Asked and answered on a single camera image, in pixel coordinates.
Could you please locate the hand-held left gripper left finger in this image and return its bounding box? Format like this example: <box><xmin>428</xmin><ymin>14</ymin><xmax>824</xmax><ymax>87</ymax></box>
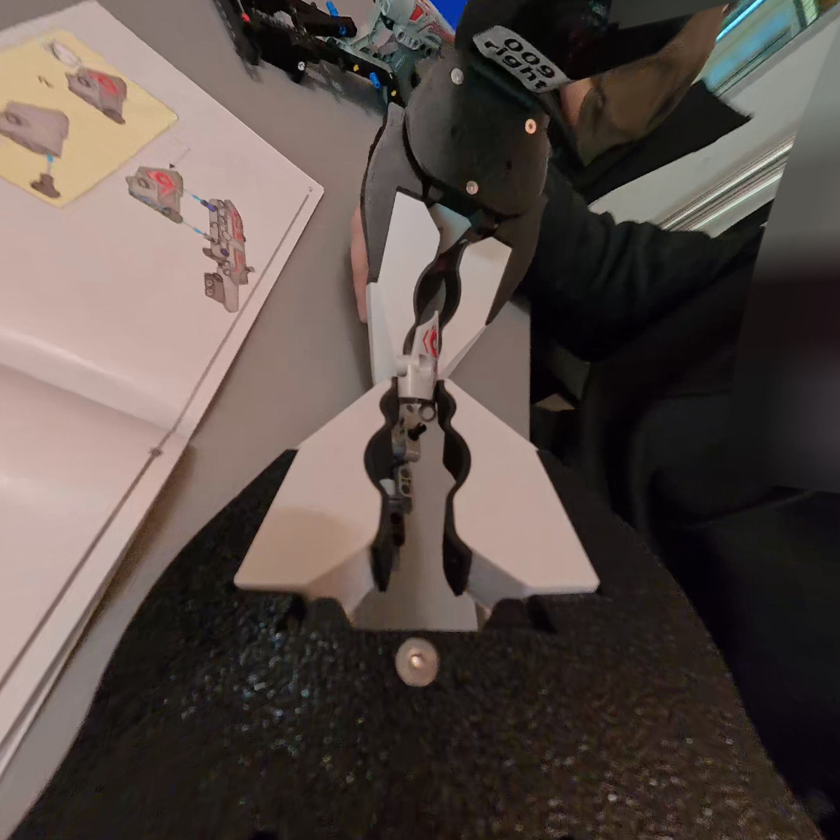
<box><xmin>234</xmin><ymin>379</ymin><xmax>403</xmax><ymax>626</ymax></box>

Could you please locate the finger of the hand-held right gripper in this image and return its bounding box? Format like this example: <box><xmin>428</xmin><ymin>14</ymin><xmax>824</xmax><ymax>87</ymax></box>
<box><xmin>430</xmin><ymin>226</ymin><xmax>514</xmax><ymax>383</ymax></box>
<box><xmin>365</xmin><ymin>189</ymin><xmax>462</xmax><ymax>389</ymax></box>

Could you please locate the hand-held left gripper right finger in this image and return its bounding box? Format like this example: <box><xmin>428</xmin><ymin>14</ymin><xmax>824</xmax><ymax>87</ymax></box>
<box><xmin>435</xmin><ymin>378</ymin><xmax>602</xmax><ymax>619</ymax></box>

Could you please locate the grey toy brick assembly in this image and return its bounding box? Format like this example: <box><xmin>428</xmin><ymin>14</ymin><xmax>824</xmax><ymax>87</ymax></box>
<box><xmin>382</xmin><ymin>354</ymin><xmax>439</xmax><ymax>549</ymax></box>

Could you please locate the person's right forearm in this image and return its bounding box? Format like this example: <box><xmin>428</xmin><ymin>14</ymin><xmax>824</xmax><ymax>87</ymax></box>
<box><xmin>521</xmin><ymin>82</ymin><xmax>770</xmax><ymax>363</ymax></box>

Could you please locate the person's right hand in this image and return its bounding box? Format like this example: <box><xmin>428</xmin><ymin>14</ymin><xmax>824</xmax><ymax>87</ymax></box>
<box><xmin>574</xmin><ymin>5</ymin><xmax>724</xmax><ymax>157</ymax></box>

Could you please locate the person's black clothing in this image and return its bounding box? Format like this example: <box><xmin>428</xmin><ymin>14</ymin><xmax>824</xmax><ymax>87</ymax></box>
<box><xmin>528</xmin><ymin>203</ymin><xmax>840</xmax><ymax>808</ymax></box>

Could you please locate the partly built toy vehicle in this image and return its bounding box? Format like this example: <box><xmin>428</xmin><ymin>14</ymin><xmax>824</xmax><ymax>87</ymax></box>
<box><xmin>215</xmin><ymin>0</ymin><xmax>462</xmax><ymax>107</ymax></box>

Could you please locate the toy instruction booklet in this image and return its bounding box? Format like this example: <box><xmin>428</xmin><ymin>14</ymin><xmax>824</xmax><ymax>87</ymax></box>
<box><xmin>0</xmin><ymin>0</ymin><xmax>326</xmax><ymax>778</ymax></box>

